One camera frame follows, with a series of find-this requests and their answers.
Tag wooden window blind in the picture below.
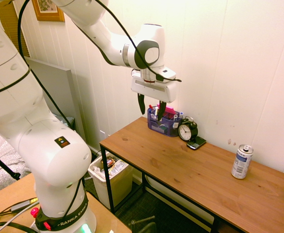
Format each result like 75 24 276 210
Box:
0 0 31 58

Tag white circle-patterned bed cover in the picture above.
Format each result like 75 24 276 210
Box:
0 125 32 195

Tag wooden picture frame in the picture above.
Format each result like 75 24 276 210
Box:
32 0 66 23

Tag yellow white chips bag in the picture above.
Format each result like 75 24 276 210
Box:
108 159 129 176

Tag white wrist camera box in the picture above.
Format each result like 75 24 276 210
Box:
154 67 177 82

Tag black alarm clock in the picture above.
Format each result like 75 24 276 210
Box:
177 116 199 142

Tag pink sticky notes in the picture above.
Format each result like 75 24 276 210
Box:
157 103 177 120

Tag black cable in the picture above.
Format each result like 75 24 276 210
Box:
95 0 182 83
0 0 86 218

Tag gray connector cable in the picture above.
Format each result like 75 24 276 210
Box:
0 197 39 217

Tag black table clamp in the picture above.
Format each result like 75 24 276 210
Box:
128 215 158 233

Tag gray bed frame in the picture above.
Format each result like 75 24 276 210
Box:
25 57 86 142

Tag brown Hello Panda snack bag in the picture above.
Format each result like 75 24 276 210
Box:
100 156 120 168

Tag black mobile phone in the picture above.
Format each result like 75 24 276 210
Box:
186 136 207 150

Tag wooden table with black frame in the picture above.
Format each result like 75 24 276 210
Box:
99 116 284 233

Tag white trash bin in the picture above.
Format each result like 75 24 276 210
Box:
87 151 134 210

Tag purple desk organizer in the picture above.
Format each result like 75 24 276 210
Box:
147 104 184 138

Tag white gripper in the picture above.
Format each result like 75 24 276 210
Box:
130 74 177 122

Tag black tripod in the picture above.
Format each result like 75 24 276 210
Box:
0 147 22 198

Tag silver and blue drink can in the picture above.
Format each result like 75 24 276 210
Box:
231 144 254 180

